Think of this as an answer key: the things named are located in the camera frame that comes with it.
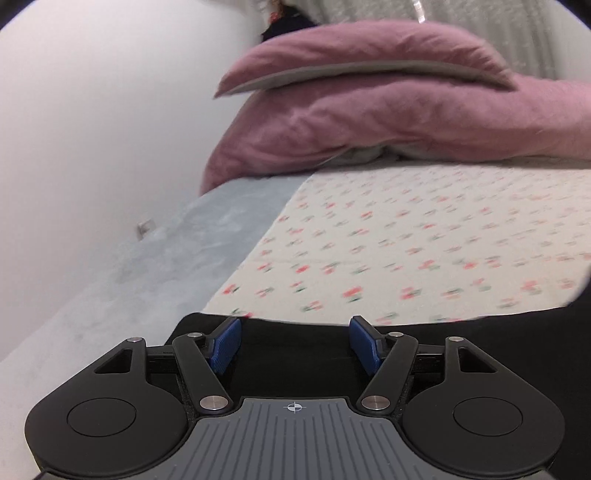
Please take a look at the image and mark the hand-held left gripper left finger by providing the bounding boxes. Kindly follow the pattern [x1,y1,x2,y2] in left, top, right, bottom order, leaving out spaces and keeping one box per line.
[93,316,234,412]

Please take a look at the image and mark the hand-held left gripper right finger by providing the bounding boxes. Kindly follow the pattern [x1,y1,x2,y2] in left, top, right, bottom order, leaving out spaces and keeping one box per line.
[349,316,500,412]

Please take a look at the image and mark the black pants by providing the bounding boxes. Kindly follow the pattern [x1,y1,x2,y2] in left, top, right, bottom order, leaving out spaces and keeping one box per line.
[163,277,591,480]

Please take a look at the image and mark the grey bed sheet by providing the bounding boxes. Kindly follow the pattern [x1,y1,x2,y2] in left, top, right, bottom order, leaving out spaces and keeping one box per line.
[0,173,319,365]

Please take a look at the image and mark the cherry print blanket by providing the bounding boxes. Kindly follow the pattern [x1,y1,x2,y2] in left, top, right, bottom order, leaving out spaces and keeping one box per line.
[203,159,591,325]

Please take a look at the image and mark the pink duvet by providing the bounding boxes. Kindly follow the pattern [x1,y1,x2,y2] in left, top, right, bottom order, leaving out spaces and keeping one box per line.
[199,69,591,195]

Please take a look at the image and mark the pink pillow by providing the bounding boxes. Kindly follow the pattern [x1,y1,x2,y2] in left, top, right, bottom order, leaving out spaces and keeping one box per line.
[213,21,515,99]

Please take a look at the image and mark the dark cloth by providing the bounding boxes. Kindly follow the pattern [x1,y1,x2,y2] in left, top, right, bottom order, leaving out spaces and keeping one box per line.
[261,0,320,44]

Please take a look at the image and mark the grey star print curtain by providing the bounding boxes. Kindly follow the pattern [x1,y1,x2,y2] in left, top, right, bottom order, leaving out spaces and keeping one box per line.
[295,0,591,85]

